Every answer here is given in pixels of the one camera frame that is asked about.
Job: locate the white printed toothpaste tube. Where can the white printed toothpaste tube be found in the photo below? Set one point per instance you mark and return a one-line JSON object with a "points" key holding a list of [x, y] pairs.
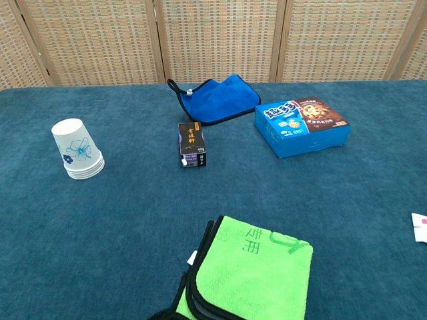
{"points": [[420, 230]]}

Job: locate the blue cloth black edge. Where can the blue cloth black edge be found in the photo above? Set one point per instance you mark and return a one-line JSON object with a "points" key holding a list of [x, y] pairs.
{"points": [[217, 100]]}

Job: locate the woven rattan screen panel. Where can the woven rattan screen panel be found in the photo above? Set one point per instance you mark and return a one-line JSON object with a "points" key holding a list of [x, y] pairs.
{"points": [[217, 40], [340, 40], [93, 40], [417, 56], [16, 50]]}

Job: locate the green cloth black edge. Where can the green cloth black edge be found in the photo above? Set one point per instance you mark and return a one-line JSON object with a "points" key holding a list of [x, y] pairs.
{"points": [[250, 276]]}

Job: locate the white paper cup blue flower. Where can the white paper cup blue flower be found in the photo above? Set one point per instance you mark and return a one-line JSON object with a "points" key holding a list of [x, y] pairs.
{"points": [[83, 169], [71, 136], [83, 175], [83, 172]]}

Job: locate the blue brown cookie box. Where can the blue brown cookie box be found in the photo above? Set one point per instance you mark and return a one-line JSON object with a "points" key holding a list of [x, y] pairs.
{"points": [[300, 130]]}

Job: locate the small black carton gold print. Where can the small black carton gold print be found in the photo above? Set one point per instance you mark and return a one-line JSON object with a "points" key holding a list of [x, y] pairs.
{"points": [[191, 140]]}

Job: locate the teal carpet table cover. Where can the teal carpet table cover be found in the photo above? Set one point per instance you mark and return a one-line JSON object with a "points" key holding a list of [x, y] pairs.
{"points": [[100, 233]]}

